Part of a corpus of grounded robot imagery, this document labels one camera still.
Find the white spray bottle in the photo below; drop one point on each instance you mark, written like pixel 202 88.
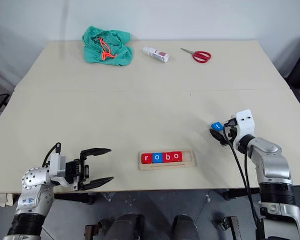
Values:
pixel 158 55

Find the clear plastic wrapper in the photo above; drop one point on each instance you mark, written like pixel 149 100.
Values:
pixel 108 197

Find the wooden letter tray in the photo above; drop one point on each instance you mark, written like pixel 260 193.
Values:
pixel 191 160

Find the dark rounded shape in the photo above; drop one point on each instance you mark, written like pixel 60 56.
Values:
pixel 184 228
pixel 126 227

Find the blue letter tile o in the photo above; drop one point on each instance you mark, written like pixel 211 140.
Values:
pixel 157 157

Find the red letter tile r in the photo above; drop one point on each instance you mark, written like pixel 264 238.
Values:
pixel 146 158

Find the blue letter tile t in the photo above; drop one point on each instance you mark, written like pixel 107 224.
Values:
pixel 217 126

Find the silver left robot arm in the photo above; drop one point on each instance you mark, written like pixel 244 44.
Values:
pixel 34 177

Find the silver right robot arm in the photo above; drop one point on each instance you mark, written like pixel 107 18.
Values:
pixel 272 162

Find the red letter tile o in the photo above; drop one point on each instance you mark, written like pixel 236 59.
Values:
pixel 177 156

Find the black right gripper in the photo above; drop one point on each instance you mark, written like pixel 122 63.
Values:
pixel 230 132

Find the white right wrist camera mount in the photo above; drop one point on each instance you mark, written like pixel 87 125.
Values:
pixel 245 125

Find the black table foot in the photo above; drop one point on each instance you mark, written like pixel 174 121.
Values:
pixel 237 193
pixel 84 198

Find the red letter tile b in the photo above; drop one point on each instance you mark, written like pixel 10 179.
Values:
pixel 167 157

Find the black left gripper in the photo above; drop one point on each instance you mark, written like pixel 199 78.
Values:
pixel 77 172

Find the rusty metal bracket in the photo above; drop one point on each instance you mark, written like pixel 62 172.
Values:
pixel 233 227
pixel 89 231

